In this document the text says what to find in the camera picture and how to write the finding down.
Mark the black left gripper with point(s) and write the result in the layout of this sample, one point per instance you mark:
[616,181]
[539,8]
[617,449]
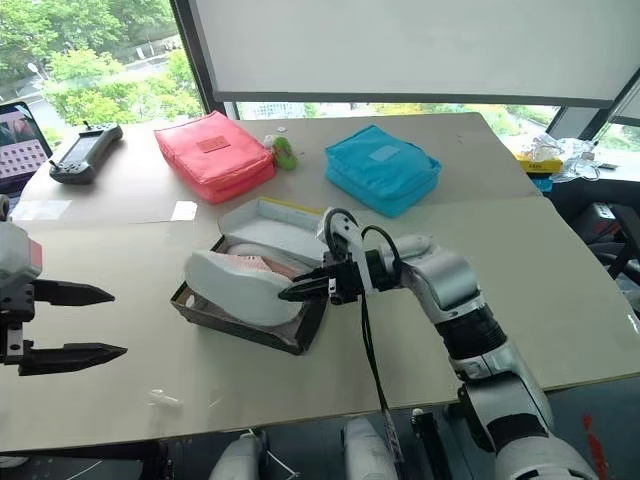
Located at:
[15,320]

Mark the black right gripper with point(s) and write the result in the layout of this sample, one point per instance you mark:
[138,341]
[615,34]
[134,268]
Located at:
[344,285]

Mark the white sole pink sneaker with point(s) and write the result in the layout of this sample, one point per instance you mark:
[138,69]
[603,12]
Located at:
[235,285]

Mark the dark cardboard shoebox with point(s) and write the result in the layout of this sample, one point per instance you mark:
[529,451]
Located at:
[250,332]

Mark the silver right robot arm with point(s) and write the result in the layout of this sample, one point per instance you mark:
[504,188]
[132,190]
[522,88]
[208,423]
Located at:
[450,280]

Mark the small green toy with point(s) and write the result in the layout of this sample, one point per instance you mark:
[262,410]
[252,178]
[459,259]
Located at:
[285,152]

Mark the blue fabric pouch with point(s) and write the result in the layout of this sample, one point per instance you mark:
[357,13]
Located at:
[382,167]

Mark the white paper label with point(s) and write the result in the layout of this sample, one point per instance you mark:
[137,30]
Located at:
[184,210]

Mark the red fabric pouch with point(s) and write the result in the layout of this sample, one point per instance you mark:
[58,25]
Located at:
[215,155]

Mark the black handheld remote controller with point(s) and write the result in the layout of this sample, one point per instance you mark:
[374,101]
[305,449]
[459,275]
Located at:
[85,152]

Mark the white rounded robot leg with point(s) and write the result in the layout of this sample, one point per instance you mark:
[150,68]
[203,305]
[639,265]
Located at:
[240,457]
[365,450]

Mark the white roller blind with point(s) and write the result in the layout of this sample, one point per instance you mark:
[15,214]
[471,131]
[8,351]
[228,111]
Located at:
[400,45]

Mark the small blue box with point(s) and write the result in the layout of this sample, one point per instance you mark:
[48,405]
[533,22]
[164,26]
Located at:
[546,185]

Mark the yellow flat box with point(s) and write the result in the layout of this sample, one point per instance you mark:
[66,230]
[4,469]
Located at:
[540,164]

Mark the clear crumpled plastic bag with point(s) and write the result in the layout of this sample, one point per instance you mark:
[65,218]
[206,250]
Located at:
[570,152]

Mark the black chair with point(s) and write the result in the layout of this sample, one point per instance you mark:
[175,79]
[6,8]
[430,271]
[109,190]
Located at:
[610,235]

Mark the red hanging tag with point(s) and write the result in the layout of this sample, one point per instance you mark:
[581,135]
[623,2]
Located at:
[595,445]

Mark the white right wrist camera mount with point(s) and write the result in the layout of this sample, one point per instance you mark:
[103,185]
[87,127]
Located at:
[359,270]

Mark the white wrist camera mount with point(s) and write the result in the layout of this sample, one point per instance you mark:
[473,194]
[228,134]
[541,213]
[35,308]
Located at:
[359,270]
[15,250]

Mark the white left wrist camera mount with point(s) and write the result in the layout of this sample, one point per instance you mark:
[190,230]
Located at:
[15,250]

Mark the dark window frame post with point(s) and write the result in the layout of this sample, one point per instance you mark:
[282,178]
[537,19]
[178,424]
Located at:
[187,50]

